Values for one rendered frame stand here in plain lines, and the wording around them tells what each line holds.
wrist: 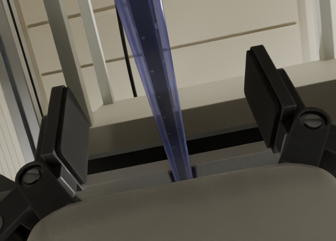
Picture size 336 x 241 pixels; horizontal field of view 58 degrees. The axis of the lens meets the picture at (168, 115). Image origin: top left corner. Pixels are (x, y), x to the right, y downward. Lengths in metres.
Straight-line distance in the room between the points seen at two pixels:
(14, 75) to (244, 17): 2.46
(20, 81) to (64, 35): 0.16
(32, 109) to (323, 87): 0.54
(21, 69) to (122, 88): 2.42
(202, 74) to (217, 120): 2.19
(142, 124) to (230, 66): 2.24
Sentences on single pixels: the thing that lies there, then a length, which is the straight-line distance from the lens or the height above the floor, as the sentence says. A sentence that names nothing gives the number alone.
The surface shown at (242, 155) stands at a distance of 0.26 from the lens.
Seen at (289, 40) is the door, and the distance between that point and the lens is 2.89.
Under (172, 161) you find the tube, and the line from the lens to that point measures 0.20.
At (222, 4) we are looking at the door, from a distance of 2.81.
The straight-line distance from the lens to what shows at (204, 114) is 0.61.
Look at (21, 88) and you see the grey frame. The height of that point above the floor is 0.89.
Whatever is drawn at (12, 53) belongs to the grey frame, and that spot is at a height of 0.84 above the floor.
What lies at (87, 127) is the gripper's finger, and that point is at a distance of 0.16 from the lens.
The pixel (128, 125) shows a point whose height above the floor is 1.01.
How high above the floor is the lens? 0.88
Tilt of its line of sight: 12 degrees up
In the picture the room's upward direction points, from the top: 168 degrees clockwise
